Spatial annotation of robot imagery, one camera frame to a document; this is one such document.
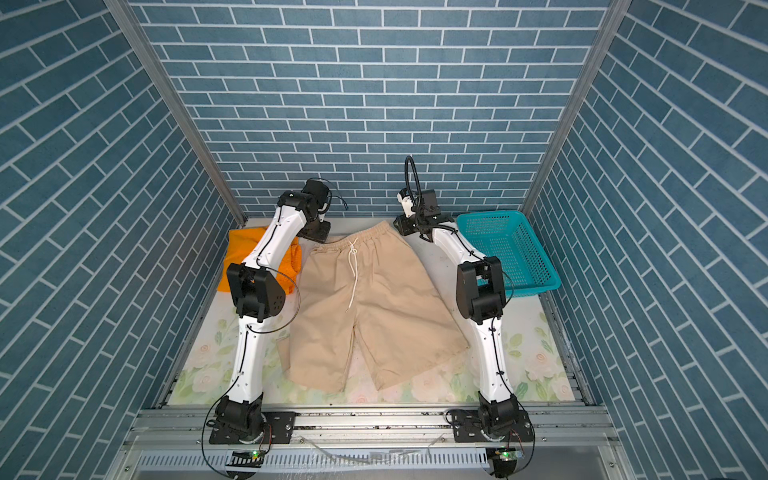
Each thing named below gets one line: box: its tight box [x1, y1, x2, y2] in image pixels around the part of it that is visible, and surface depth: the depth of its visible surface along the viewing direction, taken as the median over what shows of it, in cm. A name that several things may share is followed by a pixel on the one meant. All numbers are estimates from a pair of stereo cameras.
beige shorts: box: [280, 221, 470, 393], surface depth 94 cm
